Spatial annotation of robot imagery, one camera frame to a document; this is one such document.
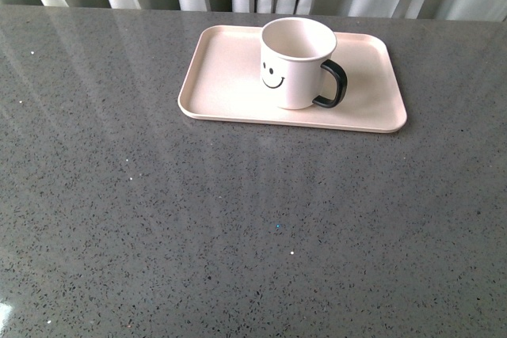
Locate white smiley mug black handle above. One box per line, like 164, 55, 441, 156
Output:
260, 17, 348, 110

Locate beige rectangular tray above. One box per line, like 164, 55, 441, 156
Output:
178, 25, 407, 133

